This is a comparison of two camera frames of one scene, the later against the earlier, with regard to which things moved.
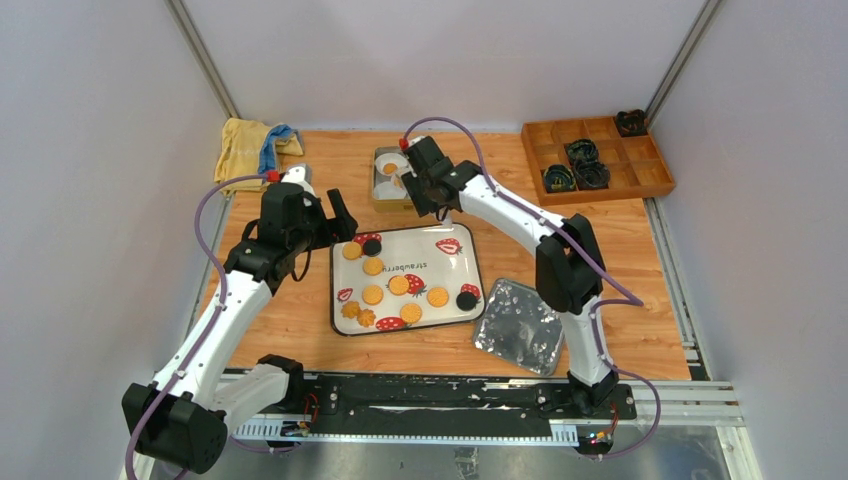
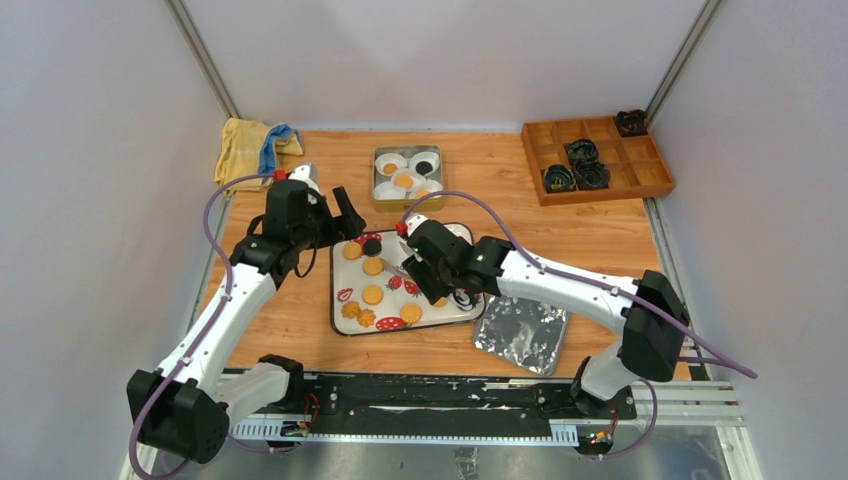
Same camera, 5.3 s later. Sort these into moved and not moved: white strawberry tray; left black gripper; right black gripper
Moved: right black gripper
Not moved: white strawberry tray; left black gripper
